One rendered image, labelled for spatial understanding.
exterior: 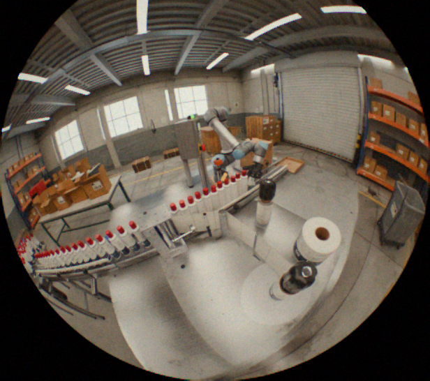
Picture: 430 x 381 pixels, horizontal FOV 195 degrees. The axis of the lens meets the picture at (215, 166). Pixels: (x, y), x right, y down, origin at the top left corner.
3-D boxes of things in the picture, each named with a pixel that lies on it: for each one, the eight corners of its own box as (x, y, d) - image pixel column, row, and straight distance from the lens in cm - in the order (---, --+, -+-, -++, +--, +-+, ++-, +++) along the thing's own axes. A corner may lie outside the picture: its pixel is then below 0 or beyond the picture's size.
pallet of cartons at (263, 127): (261, 151, 451) (261, 117, 427) (246, 145, 509) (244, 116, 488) (280, 144, 542) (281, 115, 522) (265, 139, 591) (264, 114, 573)
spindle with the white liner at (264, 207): (263, 231, 76) (270, 189, 55) (252, 222, 79) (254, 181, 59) (272, 222, 81) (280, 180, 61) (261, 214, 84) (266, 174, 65)
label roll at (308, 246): (290, 234, 78) (298, 218, 67) (322, 232, 86) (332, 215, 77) (294, 269, 70) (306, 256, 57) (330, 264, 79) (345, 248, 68)
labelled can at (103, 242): (115, 260, 94) (93, 240, 81) (114, 254, 97) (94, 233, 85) (121, 258, 91) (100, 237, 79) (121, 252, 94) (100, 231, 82)
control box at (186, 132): (181, 160, 65) (172, 123, 61) (188, 149, 80) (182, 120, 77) (199, 158, 62) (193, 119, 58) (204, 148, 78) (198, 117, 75)
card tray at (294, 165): (294, 173, 143) (295, 170, 142) (274, 166, 153) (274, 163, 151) (304, 164, 169) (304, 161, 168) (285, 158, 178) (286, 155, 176)
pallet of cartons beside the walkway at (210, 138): (233, 151, 454) (231, 126, 433) (212, 157, 416) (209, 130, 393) (217, 144, 553) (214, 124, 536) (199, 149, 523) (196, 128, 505)
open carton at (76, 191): (70, 209, 246) (57, 188, 238) (81, 192, 283) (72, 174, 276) (88, 202, 217) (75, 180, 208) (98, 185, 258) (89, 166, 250)
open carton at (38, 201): (39, 220, 353) (29, 204, 347) (47, 207, 375) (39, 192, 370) (46, 217, 319) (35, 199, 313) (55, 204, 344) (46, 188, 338)
